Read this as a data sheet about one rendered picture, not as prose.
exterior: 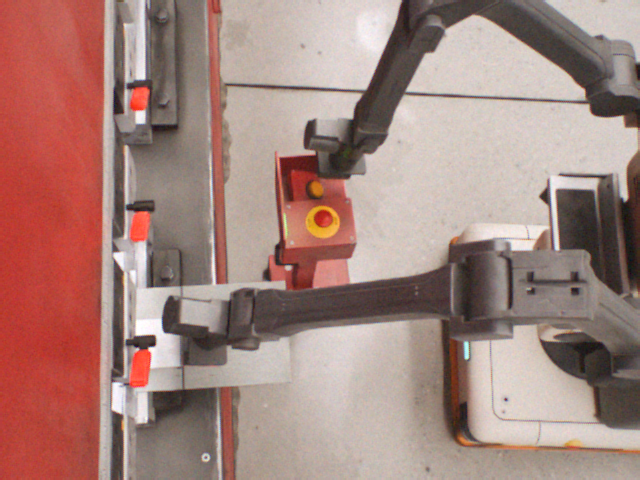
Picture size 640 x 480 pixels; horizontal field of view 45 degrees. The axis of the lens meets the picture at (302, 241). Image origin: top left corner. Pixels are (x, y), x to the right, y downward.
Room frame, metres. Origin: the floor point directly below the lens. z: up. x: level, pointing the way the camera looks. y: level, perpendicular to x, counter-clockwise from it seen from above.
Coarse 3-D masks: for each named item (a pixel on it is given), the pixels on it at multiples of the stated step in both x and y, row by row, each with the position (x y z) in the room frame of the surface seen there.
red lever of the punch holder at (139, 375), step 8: (136, 336) 0.17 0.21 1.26; (144, 336) 0.17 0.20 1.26; (152, 336) 0.17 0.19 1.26; (128, 344) 0.15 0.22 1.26; (136, 344) 0.15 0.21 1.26; (144, 344) 0.16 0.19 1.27; (152, 344) 0.16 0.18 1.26; (136, 352) 0.14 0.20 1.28; (144, 352) 0.14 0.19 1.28; (136, 360) 0.13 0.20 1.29; (144, 360) 0.13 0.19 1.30; (136, 368) 0.12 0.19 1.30; (144, 368) 0.12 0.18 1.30; (136, 376) 0.11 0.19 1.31; (144, 376) 0.11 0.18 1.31; (136, 384) 0.10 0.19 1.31; (144, 384) 0.10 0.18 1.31
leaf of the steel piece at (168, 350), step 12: (144, 324) 0.23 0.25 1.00; (156, 324) 0.23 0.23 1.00; (156, 336) 0.21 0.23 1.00; (168, 336) 0.21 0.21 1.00; (180, 336) 0.21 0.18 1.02; (156, 348) 0.19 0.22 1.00; (168, 348) 0.19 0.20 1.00; (180, 348) 0.19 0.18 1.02; (156, 360) 0.17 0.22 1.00; (168, 360) 0.17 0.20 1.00; (180, 360) 0.17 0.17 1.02
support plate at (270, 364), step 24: (144, 288) 0.29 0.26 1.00; (168, 288) 0.30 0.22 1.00; (192, 288) 0.30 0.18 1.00; (216, 288) 0.31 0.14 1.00; (144, 312) 0.25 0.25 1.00; (240, 360) 0.19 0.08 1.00; (264, 360) 0.20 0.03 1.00; (288, 360) 0.20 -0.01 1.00; (168, 384) 0.13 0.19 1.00; (192, 384) 0.14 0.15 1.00; (216, 384) 0.14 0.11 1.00; (240, 384) 0.15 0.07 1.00
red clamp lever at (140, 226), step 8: (152, 200) 0.37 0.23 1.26; (128, 208) 0.35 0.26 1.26; (136, 208) 0.35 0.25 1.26; (144, 208) 0.35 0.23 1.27; (152, 208) 0.35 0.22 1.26; (136, 216) 0.33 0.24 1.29; (144, 216) 0.33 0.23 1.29; (136, 224) 0.31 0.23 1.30; (144, 224) 0.31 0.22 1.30; (136, 232) 0.30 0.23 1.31; (144, 232) 0.30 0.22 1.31; (136, 240) 0.29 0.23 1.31; (144, 240) 0.29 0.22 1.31
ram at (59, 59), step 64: (0, 0) 0.33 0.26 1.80; (64, 0) 0.46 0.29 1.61; (0, 64) 0.28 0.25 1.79; (64, 64) 0.38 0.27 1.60; (0, 128) 0.23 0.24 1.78; (64, 128) 0.31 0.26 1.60; (0, 192) 0.18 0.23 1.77; (64, 192) 0.25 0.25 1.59; (0, 256) 0.13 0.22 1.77; (64, 256) 0.18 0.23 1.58; (0, 320) 0.09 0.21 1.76; (64, 320) 0.12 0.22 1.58; (0, 384) 0.04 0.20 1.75; (64, 384) 0.06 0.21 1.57; (0, 448) 0.00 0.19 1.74; (64, 448) 0.00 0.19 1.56
